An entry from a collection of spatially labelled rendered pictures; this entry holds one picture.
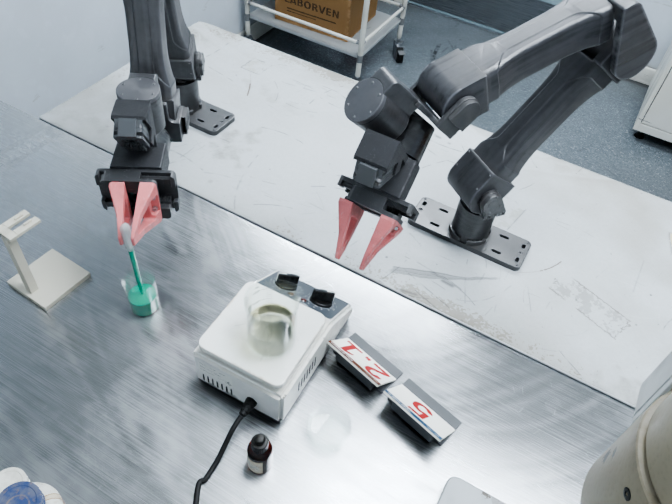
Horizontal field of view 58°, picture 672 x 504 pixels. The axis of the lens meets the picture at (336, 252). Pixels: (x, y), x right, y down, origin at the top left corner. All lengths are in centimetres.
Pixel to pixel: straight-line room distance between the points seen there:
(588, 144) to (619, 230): 189
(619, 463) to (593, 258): 78
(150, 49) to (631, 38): 63
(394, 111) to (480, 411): 40
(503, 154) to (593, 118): 233
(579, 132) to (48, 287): 257
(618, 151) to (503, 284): 213
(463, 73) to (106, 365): 59
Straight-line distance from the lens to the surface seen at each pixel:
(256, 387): 74
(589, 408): 90
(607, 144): 308
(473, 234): 99
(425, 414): 79
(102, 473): 79
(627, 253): 113
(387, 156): 68
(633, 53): 90
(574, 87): 90
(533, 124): 90
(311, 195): 105
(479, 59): 79
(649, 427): 32
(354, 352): 82
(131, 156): 85
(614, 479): 33
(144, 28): 91
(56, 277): 96
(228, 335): 75
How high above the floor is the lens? 161
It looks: 48 degrees down
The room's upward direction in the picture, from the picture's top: 7 degrees clockwise
